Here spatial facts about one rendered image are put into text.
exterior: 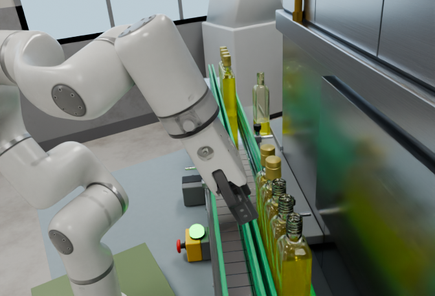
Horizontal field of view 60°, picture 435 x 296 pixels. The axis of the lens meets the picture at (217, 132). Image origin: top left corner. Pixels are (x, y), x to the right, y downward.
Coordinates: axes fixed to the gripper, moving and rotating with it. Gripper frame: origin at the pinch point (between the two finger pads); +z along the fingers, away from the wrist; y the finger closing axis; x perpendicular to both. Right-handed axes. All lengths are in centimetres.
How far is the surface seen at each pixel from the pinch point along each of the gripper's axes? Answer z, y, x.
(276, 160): 12.6, 22.6, -7.1
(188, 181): 37, 68, 25
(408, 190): 5.4, -6.3, -21.4
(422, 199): 4.7, -9.2, -21.6
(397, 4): -13.0, 8.9, -32.5
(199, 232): 35, 38, 22
